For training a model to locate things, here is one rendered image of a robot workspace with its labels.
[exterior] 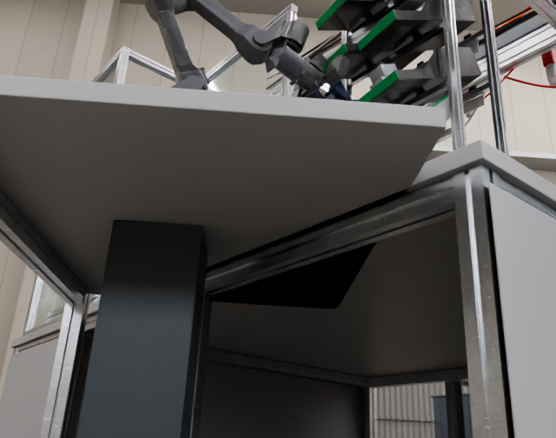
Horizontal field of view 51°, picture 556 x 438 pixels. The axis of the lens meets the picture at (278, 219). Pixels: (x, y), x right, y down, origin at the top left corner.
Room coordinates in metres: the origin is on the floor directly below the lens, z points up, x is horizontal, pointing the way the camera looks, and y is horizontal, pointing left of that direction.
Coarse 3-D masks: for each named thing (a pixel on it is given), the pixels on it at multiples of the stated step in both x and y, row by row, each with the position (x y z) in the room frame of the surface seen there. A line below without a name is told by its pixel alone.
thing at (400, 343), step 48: (480, 144) 0.69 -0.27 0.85; (528, 192) 0.78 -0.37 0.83; (384, 240) 1.00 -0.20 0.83; (432, 240) 0.99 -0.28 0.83; (240, 288) 1.36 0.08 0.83; (288, 288) 1.34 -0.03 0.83; (384, 288) 1.30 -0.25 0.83; (432, 288) 1.28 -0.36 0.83; (240, 336) 1.93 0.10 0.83; (288, 336) 1.89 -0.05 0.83; (336, 336) 1.85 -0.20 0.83; (384, 336) 1.81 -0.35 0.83; (432, 336) 1.78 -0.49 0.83
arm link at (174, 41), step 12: (156, 0) 1.00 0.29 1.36; (168, 0) 1.01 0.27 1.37; (156, 12) 1.02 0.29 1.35; (168, 12) 1.02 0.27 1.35; (168, 24) 1.02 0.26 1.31; (168, 36) 1.02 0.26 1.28; (180, 36) 1.03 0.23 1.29; (168, 48) 1.04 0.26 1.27; (180, 48) 1.03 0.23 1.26; (180, 60) 1.03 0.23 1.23; (180, 72) 1.01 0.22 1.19; (192, 72) 1.02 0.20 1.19; (204, 72) 1.03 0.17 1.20; (204, 84) 1.03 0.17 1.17
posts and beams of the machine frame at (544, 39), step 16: (528, 0) 1.64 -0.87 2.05; (544, 0) 1.65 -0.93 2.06; (544, 16) 1.72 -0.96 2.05; (544, 32) 1.82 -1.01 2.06; (336, 48) 2.01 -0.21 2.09; (512, 48) 1.93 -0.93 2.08; (528, 48) 1.88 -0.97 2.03; (544, 48) 1.84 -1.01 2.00; (480, 64) 2.05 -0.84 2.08; (512, 64) 1.95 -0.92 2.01; (480, 80) 2.06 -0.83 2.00
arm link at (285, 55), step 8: (280, 48) 1.07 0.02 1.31; (288, 48) 1.07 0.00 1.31; (296, 48) 1.09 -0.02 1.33; (272, 56) 1.07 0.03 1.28; (280, 56) 1.07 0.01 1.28; (288, 56) 1.07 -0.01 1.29; (296, 56) 1.08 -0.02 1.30; (272, 64) 1.07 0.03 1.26; (280, 64) 1.09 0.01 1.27; (288, 64) 1.08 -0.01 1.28; (296, 64) 1.09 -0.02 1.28; (288, 72) 1.10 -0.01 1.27
